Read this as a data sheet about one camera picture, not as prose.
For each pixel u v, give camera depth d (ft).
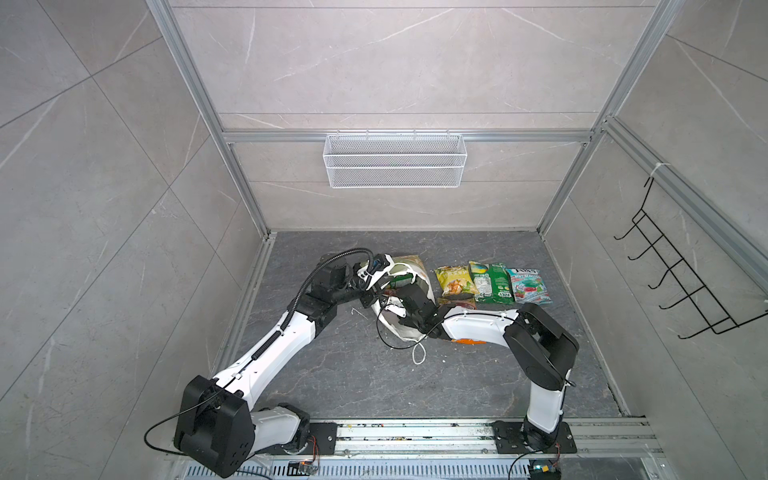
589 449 2.43
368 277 2.07
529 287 3.25
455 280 3.26
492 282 3.31
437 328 2.17
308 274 1.73
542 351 1.50
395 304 2.65
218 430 1.28
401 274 2.49
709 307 2.00
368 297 2.22
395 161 3.30
